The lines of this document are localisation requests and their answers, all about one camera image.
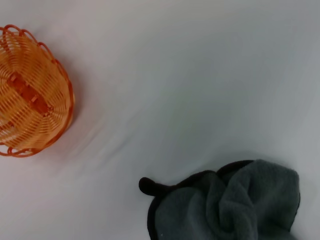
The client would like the dark grey towel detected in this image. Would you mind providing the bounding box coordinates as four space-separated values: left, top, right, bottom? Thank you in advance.
138 159 300 240

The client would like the orange woven plastic basket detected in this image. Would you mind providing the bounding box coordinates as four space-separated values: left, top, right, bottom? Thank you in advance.
0 24 76 158

